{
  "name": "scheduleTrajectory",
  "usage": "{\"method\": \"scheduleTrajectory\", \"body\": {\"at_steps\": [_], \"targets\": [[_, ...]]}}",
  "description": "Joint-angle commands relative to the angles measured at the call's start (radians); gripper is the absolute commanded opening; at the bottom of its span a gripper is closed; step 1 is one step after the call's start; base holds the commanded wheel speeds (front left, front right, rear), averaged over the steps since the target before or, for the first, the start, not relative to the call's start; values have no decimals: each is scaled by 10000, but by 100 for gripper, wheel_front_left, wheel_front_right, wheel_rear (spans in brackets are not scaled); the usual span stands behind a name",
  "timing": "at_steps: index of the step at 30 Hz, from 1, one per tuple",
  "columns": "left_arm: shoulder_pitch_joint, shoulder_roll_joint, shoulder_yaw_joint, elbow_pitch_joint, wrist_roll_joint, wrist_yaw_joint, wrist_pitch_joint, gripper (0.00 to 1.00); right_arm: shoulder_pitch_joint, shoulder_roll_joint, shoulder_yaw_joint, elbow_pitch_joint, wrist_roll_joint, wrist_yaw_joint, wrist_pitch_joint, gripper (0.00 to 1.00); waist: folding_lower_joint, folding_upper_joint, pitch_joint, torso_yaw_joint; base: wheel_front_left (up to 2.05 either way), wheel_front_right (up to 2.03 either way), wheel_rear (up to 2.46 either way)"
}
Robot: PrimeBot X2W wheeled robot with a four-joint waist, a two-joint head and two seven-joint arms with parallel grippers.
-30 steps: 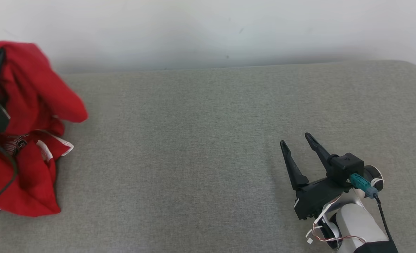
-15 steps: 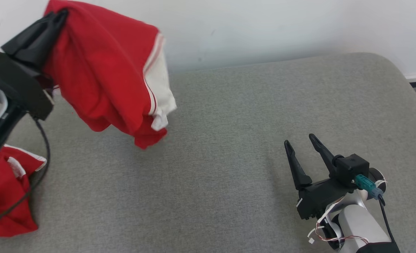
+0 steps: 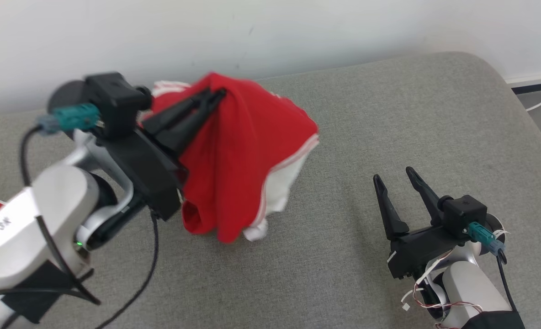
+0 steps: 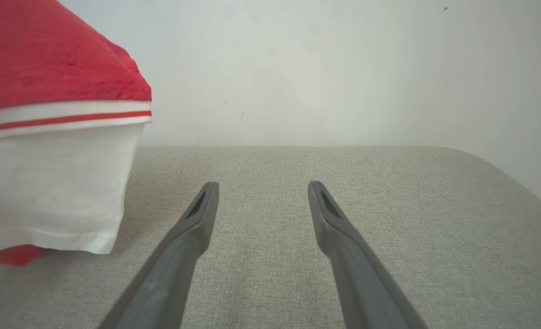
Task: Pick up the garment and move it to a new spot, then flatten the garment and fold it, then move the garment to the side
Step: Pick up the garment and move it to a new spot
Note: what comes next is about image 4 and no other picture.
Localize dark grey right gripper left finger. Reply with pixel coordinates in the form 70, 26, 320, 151
98, 182, 220, 329

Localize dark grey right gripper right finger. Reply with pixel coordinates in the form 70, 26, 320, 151
308, 180, 429, 329

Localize red basketball jersey white sleeves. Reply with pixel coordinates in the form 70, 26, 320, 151
0, 0, 153, 267

